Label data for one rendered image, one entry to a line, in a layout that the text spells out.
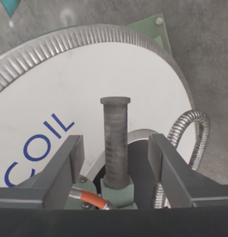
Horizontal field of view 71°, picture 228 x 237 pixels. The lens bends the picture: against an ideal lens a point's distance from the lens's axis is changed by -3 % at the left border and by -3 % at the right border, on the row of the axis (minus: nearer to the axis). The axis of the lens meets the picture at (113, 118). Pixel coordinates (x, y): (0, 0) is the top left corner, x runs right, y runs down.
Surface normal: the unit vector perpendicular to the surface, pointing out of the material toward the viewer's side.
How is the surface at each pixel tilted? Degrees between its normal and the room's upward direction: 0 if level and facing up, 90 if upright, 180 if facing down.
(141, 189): 51
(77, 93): 90
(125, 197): 58
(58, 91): 90
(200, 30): 0
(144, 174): 33
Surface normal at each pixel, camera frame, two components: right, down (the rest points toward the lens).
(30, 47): 0.69, 0.07
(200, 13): -0.63, 0.59
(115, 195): 0.17, 0.25
